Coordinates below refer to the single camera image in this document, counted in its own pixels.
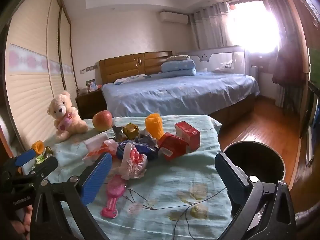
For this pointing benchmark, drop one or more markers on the dark red coat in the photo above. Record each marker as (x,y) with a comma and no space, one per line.
(287,65)

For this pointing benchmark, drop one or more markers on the gold foil wrapper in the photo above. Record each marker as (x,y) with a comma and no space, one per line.
(131,130)

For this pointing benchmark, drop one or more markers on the folded blue quilt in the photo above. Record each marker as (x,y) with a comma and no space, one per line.
(177,68)

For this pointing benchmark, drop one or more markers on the orange and white wrapper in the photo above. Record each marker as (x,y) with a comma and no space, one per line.
(97,153)

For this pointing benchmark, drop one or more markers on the black glass cabinet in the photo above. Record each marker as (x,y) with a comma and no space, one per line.
(310,105)

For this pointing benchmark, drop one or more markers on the red and white box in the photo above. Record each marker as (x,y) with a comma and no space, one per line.
(187,132)

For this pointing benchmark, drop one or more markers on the large orange foam net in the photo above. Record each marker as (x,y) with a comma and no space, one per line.
(154,126)

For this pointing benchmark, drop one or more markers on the cream teddy bear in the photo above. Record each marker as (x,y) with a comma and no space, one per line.
(63,110)

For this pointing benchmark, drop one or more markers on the blue wrapper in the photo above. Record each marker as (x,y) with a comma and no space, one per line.
(142,152)

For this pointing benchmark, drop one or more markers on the dark wooden nightstand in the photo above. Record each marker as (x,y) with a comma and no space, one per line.
(90,105)

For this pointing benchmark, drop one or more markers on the wooden headboard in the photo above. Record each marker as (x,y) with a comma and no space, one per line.
(120,67)

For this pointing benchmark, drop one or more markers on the striped curtain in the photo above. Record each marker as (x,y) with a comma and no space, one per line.
(275,17)

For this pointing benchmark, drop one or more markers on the white tissue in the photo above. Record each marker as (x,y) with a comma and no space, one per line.
(96,140)

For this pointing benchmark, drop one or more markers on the dark olive wrapper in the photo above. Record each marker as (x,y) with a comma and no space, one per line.
(117,132)

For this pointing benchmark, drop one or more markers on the flat white and blue pillow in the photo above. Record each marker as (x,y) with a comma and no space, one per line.
(130,79)

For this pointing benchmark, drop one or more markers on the red carton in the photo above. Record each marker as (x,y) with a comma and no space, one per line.
(172,145)

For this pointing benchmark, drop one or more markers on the grey bed guard rail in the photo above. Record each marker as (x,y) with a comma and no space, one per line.
(215,57)

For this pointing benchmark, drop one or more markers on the green wrapper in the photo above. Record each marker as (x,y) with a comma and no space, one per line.
(47,152)

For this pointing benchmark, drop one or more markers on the round trash bin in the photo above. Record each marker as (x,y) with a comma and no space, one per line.
(255,160)

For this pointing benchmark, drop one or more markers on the colourful snack wrapper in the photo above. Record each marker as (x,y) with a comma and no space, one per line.
(147,140)

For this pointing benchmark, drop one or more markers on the wall switch panel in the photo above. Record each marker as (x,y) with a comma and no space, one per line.
(91,68)

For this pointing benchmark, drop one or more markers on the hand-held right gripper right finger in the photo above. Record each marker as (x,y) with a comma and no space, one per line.
(232,180)

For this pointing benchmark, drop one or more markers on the small orange cup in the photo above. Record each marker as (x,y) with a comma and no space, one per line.
(38,147)

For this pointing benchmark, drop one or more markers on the photo frame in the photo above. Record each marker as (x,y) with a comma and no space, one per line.
(91,85)

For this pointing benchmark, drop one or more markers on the bed with blue sheet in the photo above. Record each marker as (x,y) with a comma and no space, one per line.
(175,92)

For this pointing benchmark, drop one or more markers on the sliding door wardrobe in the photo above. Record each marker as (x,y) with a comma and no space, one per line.
(32,80)

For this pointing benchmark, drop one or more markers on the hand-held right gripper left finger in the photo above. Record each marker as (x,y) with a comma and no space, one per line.
(97,177)

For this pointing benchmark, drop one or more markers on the person's left hand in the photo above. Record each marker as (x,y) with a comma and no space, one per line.
(23,226)

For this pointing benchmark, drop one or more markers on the bright window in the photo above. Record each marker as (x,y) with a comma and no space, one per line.
(252,25)

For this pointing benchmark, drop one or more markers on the white plush toy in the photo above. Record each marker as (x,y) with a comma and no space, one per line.
(225,66)

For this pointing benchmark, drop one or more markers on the white radiator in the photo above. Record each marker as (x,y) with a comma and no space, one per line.
(254,72)

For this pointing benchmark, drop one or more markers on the pink comb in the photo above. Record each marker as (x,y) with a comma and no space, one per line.
(112,200)

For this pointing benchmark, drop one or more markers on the pink and white plastic bag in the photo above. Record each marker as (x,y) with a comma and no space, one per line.
(132,165)

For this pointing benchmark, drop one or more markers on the red apple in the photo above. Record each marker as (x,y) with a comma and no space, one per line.
(102,121)

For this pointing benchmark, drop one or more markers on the grey curtain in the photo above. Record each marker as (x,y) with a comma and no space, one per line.
(207,27)

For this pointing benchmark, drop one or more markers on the white air conditioner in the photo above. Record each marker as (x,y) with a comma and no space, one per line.
(173,17)

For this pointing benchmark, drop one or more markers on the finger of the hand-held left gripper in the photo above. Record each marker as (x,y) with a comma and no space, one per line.
(25,157)
(45,166)

